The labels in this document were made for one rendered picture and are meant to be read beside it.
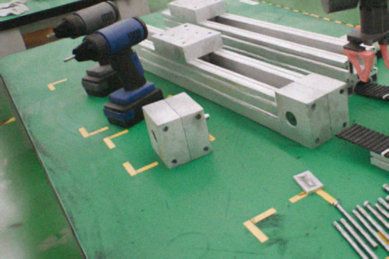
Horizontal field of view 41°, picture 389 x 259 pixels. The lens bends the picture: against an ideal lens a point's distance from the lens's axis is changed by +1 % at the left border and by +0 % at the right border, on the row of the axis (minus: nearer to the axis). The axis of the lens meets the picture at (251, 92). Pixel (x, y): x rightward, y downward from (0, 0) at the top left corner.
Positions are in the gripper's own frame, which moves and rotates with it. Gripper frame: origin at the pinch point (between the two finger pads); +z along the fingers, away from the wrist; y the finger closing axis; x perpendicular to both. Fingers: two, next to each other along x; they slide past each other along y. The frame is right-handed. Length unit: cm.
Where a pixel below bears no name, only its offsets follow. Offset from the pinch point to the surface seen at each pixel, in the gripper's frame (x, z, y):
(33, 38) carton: -346, 59, -7
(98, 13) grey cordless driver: -58, -14, 34
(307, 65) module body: -16.1, 0.7, 4.7
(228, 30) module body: -46.8, -2.6, 4.7
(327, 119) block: 4.6, 1.5, 19.1
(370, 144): 15.3, 2.3, 19.9
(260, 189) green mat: 6.7, 5.9, 37.5
